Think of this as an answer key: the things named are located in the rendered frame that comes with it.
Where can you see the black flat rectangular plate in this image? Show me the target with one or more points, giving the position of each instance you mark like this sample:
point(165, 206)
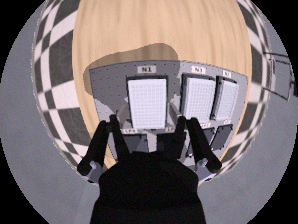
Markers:
point(163, 140)

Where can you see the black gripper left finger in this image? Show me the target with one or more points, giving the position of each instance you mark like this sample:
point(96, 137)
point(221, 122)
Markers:
point(91, 166)

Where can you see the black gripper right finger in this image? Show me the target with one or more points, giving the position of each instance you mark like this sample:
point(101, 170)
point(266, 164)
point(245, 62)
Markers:
point(207, 164)

